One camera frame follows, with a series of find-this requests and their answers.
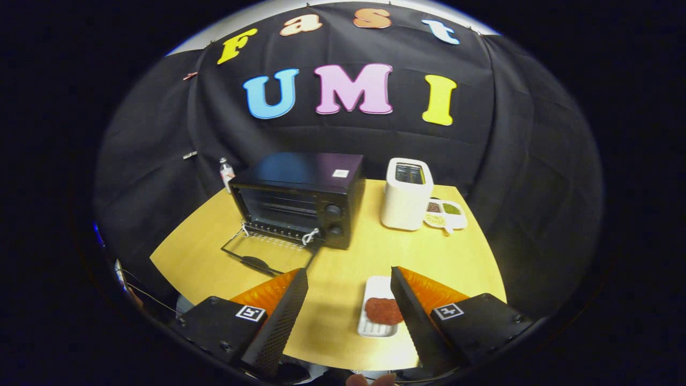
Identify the red clip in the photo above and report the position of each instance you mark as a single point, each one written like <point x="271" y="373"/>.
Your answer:
<point x="190" y="76"/>

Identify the white slot toaster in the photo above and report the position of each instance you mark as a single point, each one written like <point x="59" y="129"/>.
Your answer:
<point x="404" y="206"/>

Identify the silver metal clip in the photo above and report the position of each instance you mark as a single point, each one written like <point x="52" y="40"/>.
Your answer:
<point x="189" y="155"/>

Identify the small clear plastic bottle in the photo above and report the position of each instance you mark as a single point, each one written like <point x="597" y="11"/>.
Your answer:
<point x="226" y="174"/>

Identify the white divided spice dish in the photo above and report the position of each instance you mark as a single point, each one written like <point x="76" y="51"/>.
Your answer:
<point x="446" y="214"/>

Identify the black toaster oven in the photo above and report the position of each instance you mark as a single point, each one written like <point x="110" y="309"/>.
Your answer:
<point x="300" y="171"/>

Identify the white ribbed plate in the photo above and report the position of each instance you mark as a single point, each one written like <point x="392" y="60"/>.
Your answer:
<point x="375" y="287"/>

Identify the red-brown steak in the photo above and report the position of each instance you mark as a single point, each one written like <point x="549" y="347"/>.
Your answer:
<point x="381" y="311"/>

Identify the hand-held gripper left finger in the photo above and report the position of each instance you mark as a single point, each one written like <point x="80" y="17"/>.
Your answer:
<point x="281" y="321"/>

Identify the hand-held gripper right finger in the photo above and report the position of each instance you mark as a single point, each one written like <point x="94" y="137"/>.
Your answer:
<point x="415" y="321"/>

